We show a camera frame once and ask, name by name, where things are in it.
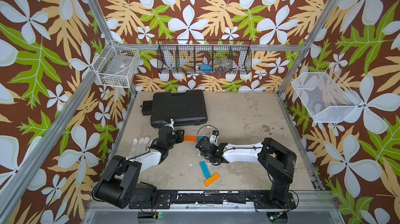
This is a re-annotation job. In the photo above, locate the black wire basket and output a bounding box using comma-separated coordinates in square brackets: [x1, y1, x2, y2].
[155, 39, 253, 75]

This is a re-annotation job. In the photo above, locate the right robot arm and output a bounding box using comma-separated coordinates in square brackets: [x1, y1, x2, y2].
[195, 137, 297, 210]

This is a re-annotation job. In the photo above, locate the orange block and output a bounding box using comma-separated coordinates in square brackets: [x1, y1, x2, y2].
[204, 173, 220, 187]
[184, 136, 198, 142]

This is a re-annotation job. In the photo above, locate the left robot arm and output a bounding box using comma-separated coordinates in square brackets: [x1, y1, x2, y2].
[92, 126, 184, 209]

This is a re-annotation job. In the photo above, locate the white mesh basket right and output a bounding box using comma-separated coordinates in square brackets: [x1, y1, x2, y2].
[291, 68, 363, 123]

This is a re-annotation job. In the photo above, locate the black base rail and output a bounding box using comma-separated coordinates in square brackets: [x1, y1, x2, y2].
[129, 190, 298, 210]

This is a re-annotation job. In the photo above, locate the white wire basket left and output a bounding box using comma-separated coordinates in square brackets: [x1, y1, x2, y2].
[94, 41, 141, 88]

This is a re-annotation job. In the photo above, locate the white work glove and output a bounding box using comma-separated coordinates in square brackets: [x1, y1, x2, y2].
[129, 137, 150, 157]

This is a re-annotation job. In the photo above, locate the black plastic tool case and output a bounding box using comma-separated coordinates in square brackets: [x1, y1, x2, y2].
[141, 90, 208, 128]

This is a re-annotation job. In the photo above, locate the blue object in basket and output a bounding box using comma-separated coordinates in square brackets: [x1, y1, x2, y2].
[200, 64, 213, 74]

